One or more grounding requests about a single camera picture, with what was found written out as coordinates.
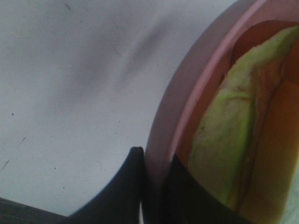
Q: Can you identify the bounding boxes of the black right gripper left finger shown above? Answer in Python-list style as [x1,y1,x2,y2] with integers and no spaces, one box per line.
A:
[63,147,144,224]

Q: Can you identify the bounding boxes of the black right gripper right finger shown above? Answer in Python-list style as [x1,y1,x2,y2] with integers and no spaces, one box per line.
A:
[142,156,248,224]

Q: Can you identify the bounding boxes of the yellow-green lettuce leaf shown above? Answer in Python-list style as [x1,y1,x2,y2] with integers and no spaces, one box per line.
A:
[187,26,299,206]

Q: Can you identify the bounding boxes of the pink round plate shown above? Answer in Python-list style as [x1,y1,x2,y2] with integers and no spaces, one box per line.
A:
[142,0,299,224]

